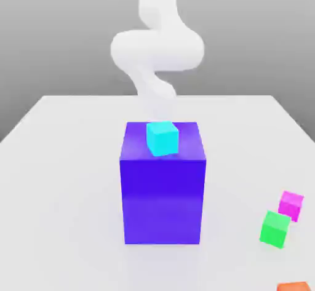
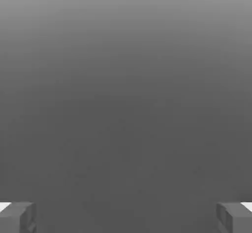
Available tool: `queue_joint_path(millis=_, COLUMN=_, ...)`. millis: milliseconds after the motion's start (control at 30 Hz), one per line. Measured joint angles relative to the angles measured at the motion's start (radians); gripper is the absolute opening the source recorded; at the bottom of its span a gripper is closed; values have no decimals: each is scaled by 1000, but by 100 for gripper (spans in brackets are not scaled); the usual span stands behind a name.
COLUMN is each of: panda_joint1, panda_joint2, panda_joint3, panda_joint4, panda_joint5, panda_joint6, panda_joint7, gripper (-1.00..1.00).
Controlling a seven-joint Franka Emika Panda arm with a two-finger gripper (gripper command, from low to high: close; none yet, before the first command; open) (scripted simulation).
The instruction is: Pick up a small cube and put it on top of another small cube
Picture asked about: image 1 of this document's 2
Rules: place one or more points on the small green cube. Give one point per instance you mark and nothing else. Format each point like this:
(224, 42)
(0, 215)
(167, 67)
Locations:
(274, 230)

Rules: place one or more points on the small cyan cube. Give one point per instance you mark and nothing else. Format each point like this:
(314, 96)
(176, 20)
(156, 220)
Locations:
(162, 139)

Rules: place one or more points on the small orange cube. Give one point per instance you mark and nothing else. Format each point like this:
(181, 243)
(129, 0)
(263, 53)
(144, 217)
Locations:
(294, 287)

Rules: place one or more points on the large blue box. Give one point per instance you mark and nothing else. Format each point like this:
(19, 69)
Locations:
(162, 197)

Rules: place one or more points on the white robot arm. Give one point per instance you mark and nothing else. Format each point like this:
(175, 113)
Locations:
(157, 49)

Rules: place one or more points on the small magenta cube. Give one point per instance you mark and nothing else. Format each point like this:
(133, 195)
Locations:
(291, 203)

